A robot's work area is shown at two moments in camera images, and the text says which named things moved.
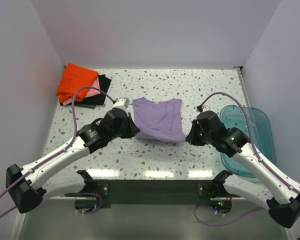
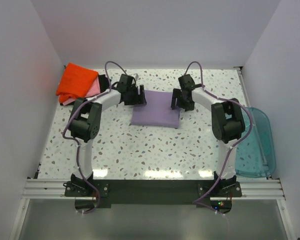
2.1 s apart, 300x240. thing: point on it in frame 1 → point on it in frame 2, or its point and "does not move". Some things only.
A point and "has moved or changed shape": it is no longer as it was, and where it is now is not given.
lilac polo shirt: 160,120 has moved or changed shape
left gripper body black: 127,131 → 132,99
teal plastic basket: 261,133 does not move
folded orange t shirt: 74,77 does not move
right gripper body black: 198,137 → 185,104
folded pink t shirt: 92,92 does not move
